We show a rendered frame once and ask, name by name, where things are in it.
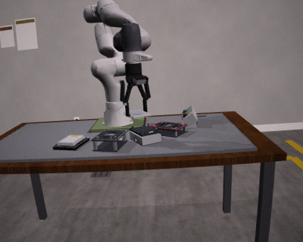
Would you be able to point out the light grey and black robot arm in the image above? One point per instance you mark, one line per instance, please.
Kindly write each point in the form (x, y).
(131, 38)

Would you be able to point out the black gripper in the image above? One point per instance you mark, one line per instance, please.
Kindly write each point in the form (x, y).
(133, 69)

